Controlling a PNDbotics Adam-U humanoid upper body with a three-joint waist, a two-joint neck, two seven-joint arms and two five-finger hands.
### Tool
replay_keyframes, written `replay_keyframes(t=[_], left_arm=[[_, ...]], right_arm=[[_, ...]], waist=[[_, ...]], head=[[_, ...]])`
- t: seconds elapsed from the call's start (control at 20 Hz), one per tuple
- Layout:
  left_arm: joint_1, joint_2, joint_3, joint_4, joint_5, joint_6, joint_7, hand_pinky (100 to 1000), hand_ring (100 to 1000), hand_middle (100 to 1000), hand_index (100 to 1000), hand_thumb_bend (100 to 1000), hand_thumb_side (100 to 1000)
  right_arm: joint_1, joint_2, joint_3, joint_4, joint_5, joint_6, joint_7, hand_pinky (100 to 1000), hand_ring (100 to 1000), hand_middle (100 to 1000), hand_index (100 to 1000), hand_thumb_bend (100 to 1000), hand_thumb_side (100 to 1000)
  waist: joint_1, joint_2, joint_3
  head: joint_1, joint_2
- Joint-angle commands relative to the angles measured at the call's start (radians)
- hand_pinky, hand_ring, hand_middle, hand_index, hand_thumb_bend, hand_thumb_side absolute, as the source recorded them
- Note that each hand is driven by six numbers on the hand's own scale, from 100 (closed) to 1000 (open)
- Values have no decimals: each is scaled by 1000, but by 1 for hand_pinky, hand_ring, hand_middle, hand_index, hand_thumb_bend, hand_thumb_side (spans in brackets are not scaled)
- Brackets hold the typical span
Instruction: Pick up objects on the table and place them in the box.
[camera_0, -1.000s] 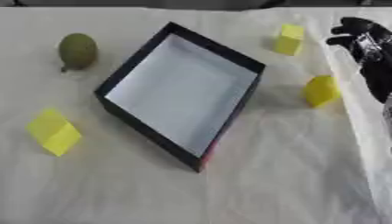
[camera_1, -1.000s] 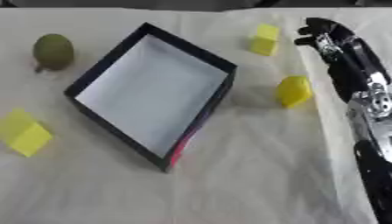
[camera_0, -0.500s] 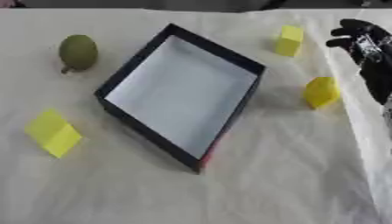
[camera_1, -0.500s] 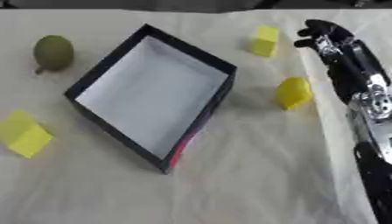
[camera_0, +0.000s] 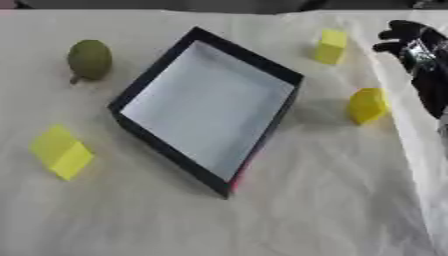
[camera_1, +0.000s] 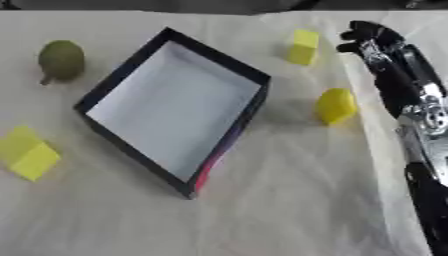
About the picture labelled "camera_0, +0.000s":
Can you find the yellow wedge block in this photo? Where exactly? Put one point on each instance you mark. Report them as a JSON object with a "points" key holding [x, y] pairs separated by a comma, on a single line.
{"points": [[62, 152]]}

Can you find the green toy pear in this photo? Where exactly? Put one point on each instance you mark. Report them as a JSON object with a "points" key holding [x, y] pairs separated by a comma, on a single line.
{"points": [[90, 59]]}

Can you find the black box with white inside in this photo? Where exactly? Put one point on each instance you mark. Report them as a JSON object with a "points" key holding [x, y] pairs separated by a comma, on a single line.
{"points": [[210, 106]]}

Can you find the yellow rectangular block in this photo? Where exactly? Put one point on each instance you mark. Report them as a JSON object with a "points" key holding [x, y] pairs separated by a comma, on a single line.
{"points": [[331, 46]]}

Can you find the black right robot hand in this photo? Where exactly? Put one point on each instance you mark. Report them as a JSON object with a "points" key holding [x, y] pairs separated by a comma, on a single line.
{"points": [[430, 80]]}

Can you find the yellow hexagonal block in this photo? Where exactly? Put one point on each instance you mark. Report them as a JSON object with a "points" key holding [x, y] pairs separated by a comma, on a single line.
{"points": [[367, 106]]}

